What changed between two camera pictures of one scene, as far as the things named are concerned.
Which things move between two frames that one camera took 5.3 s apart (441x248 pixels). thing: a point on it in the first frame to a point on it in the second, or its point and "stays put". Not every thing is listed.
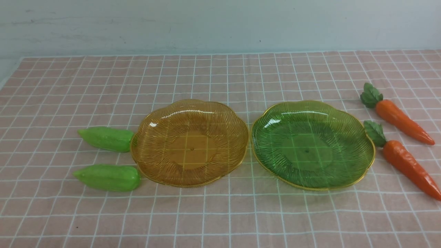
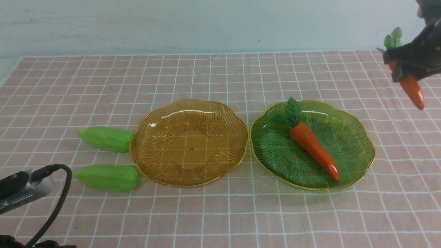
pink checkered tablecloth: [45, 100] stays put
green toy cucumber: [110, 177] stays put
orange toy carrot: [397, 161] to [302, 132]
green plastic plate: [307, 145] stays put
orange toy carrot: [370, 98] to [410, 84]
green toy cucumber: [107, 138] stays put
